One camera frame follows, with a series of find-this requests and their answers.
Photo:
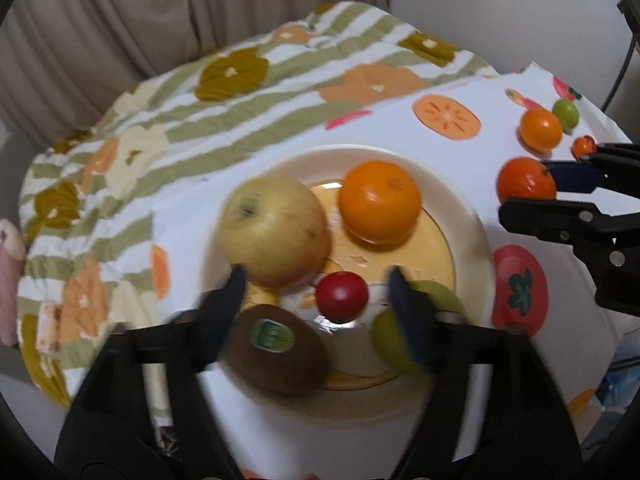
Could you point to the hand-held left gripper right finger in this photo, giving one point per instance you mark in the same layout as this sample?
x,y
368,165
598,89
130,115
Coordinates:
x,y
412,320

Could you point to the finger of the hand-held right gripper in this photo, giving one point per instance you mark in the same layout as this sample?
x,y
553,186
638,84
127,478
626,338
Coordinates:
x,y
575,176
545,217

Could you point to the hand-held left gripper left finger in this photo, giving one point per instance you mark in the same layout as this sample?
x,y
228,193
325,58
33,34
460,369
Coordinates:
x,y
222,317

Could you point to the green apple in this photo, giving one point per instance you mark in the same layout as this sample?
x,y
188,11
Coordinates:
x,y
387,342

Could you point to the deep orange tangerine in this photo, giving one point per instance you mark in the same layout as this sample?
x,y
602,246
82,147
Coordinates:
x,y
522,182

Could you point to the small red plum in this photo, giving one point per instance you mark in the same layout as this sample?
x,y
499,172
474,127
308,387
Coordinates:
x,y
341,297

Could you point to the brown kiwi with sticker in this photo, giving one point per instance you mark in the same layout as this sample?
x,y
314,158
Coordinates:
x,y
295,362

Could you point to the cream duck print plate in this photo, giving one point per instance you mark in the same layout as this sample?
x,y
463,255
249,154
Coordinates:
x,y
450,210

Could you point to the yellow apple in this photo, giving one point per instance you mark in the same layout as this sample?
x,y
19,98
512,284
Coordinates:
x,y
272,230

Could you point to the large orange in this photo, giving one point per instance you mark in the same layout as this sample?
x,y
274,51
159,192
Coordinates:
x,y
380,200

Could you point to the small tangerine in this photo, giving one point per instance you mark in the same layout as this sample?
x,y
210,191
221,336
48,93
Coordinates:
x,y
583,147

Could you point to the mandarin orange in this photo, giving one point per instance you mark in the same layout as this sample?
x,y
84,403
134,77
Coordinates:
x,y
541,130

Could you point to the green lime fruit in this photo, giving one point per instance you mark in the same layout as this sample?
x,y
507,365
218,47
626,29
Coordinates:
x,y
566,114

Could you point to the fruit print tablecloth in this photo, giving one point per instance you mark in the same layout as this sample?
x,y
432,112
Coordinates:
x,y
500,85

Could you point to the small cream snack packet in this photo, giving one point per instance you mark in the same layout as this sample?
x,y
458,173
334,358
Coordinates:
x,y
50,330

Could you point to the striped floral blanket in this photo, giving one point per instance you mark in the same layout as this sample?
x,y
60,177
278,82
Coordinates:
x,y
200,125

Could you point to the pink plush pillow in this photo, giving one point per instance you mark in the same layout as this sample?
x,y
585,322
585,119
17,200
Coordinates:
x,y
10,285

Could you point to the grey upholstered headboard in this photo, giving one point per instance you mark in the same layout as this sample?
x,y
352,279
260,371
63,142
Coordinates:
x,y
10,180

